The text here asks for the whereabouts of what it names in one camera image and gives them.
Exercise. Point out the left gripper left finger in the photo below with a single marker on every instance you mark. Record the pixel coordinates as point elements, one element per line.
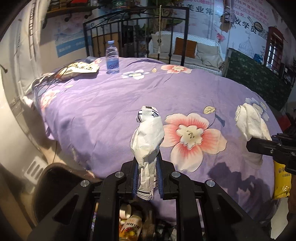
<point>135,177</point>

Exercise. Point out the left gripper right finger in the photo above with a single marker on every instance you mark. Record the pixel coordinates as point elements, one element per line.
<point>159,175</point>

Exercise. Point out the white paper wrapper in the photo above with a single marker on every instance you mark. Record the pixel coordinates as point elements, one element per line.
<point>145,144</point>

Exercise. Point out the white tissue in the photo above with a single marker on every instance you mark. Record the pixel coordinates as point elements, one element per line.
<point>250,123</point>

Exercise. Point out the red paper coffee cup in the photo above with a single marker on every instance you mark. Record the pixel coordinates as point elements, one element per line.
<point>125,211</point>

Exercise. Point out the yellow white drink bottle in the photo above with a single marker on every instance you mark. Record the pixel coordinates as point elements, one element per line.
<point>131,228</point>

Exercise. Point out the dark round trash bin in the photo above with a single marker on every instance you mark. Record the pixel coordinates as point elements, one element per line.
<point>90,211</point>

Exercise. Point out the yellow snack packet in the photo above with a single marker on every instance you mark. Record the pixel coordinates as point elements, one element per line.
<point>282,182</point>

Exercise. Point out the green floral covered counter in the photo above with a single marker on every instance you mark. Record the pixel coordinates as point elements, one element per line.
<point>257,78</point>

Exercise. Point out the purple floral bed cover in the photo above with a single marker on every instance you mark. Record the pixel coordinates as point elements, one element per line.
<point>198,121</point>

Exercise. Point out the red phone booth cabinet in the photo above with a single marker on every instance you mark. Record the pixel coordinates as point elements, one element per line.
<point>274,49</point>

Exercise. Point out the white beauty machine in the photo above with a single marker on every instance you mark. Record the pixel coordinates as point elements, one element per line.
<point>19,152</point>

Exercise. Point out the white wicker swing sofa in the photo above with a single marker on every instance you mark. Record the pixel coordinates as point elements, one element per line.
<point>200,53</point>

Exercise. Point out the clear water bottle blue label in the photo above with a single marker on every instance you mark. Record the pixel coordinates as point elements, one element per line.
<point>112,58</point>

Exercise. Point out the black iron bed frame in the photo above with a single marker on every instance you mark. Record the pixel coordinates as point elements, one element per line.
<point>131,29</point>

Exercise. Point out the wooden wall shelf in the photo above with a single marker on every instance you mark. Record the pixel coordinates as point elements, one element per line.
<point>69,12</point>

